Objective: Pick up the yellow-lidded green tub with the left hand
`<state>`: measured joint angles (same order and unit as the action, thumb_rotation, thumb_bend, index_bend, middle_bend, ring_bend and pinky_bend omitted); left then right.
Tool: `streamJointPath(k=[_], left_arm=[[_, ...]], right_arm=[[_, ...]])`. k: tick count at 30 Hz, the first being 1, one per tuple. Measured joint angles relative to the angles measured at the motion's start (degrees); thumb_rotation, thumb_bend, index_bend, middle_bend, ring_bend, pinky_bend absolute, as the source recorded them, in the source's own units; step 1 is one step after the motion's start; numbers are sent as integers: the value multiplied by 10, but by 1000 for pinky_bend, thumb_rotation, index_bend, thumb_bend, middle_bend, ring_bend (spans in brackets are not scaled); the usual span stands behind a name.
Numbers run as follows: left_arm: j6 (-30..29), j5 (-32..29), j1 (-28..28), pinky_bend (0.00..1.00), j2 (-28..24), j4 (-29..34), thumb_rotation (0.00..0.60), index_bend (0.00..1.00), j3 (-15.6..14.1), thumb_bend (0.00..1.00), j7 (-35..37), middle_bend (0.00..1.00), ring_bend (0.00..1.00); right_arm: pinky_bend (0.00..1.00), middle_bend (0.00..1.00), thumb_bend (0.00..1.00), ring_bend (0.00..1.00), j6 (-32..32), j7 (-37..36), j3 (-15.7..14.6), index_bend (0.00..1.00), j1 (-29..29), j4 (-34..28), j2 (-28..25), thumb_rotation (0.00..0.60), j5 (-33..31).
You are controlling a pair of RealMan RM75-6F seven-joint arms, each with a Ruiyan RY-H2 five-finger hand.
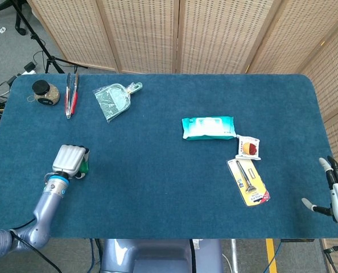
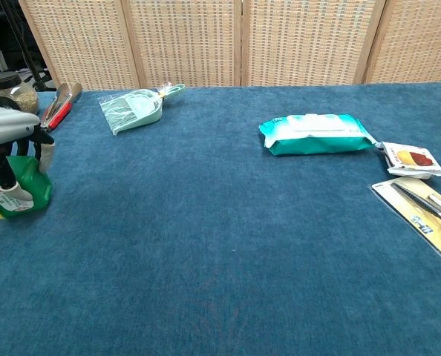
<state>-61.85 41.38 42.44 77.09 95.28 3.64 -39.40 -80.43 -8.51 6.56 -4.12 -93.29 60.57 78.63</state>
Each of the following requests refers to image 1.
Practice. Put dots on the black tripod stand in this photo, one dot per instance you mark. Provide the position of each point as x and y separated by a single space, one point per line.
39 42

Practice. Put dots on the teal wet wipes pack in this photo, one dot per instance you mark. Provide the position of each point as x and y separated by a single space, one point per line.
207 128

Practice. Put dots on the white snack packet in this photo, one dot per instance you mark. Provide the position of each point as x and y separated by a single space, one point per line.
248 148

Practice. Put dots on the black office chair base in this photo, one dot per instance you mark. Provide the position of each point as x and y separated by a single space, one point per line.
19 25

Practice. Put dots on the woven wooden folding screen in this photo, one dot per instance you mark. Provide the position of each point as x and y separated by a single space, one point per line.
214 34

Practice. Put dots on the metal table leg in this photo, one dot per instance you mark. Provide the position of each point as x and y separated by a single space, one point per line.
234 256

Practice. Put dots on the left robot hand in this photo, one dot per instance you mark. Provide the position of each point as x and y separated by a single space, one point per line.
68 159

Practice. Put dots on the blue table mat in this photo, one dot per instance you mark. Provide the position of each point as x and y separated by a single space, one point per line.
163 185

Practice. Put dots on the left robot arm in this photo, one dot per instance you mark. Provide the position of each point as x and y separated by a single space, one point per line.
45 207

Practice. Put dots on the bagged mint green dustpan set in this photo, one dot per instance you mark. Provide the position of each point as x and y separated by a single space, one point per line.
113 101

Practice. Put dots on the black power adapter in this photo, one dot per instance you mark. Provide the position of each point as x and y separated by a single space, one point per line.
29 67

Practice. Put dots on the glass jar with black lid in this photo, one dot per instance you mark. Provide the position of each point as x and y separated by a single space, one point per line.
45 92

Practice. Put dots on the razor on yellow card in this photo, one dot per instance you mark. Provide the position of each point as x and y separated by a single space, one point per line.
250 185

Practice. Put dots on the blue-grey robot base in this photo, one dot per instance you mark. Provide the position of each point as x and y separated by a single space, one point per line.
157 256

